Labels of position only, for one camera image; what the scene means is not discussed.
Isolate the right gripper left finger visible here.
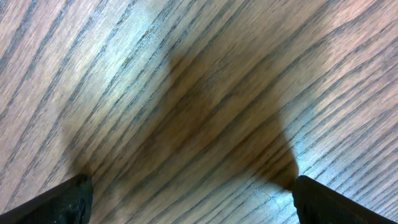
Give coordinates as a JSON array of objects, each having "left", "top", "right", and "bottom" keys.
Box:
[{"left": 1, "top": 174, "right": 93, "bottom": 224}]

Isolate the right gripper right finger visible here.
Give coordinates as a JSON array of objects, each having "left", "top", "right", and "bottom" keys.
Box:
[{"left": 292, "top": 175, "right": 395, "bottom": 224}]

